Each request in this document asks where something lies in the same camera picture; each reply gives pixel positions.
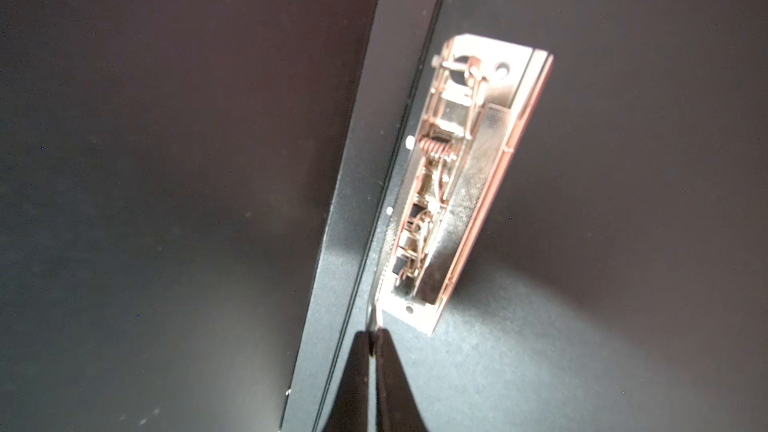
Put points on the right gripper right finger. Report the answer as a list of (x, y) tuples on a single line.
[(396, 408)]

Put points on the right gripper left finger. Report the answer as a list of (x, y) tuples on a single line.
[(349, 412)]

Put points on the white folder black inside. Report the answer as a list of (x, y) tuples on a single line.
[(192, 191)]

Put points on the metal folder clip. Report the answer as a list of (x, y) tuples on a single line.
[(479, 102)]

